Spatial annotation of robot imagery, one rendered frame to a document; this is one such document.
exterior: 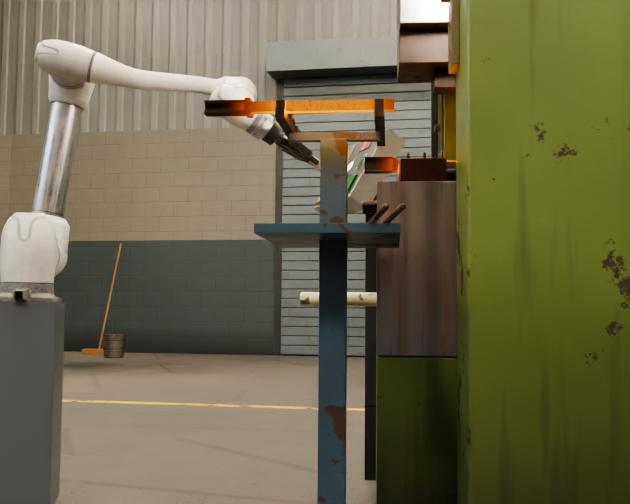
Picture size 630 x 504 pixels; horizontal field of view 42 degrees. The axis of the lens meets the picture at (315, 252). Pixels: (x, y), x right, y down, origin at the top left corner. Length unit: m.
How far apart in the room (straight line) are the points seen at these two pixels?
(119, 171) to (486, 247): 9.79
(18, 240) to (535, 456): 1.57
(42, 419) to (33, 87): 9.94
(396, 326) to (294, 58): 8.68
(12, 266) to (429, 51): 1.36
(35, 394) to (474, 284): 1.34
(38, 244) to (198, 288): 8.35
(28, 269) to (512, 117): 1.46
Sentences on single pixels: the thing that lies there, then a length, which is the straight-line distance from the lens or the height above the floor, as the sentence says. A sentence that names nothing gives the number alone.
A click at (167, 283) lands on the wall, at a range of 10.98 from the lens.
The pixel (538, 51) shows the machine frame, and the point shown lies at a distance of 1.94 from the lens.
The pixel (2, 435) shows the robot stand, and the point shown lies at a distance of 2.55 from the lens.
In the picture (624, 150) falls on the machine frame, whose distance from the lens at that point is 1.92.
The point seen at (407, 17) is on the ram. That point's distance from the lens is 2.31.
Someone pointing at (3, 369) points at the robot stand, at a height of 0.40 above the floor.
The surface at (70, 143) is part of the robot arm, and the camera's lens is 2.82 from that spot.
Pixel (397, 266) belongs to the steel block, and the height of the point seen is 0.70.
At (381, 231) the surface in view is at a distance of 1.65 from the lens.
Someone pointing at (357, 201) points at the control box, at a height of 0.94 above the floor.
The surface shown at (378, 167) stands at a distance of 2.33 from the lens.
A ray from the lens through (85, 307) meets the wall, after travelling 11.44.
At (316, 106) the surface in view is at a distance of 1.77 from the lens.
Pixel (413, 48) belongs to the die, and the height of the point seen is 1.31.
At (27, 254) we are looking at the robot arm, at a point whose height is 0.74.
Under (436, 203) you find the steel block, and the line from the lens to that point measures 2.10.
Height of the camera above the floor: 0.58
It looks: 4 degrees up
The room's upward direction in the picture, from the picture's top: straight up
